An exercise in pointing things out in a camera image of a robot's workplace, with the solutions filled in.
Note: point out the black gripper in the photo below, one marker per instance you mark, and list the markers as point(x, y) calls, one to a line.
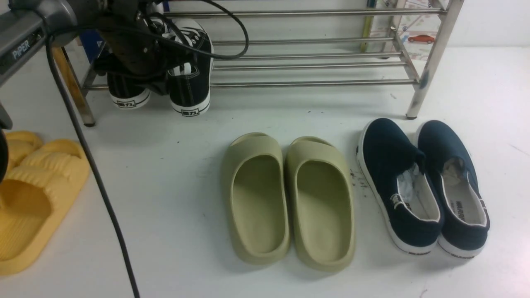
point(173, 56)

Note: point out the black canvas sneaker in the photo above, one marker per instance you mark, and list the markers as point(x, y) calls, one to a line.
point(131, 31)
point(189, 83)

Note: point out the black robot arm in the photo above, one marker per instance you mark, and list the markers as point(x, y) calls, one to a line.
point(31, 24)

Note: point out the navy slip-on shoe left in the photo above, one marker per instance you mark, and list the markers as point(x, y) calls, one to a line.
point(395, 171)

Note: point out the navy slip-on shoe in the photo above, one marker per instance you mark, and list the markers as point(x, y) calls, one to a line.
point(453, 178)
point(395, 171)

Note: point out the stainless steel shoe rack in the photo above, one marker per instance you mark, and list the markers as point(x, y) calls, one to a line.
point(397, 57)

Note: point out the navy slip-on shoe right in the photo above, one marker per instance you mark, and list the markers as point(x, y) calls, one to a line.
point(453, 178)

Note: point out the yellow slide left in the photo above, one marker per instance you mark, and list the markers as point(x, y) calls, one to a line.
point(20, 145)

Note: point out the yellow slide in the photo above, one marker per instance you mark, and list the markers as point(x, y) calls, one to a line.
point(36, 195)
point(20, 145)

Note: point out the yellow slide right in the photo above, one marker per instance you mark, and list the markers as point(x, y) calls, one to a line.
point(36, 195)

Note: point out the olive green slide left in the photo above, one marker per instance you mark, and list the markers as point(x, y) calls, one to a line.
point(252, 185)

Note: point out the olive green slide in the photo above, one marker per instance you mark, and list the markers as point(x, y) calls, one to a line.
point(252, 185)
point(322, 209)

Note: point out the olive green slide right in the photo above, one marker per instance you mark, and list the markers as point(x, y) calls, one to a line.
point(322, 209)

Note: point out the poster with red car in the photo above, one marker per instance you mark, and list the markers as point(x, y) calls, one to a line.
point(417, 32)

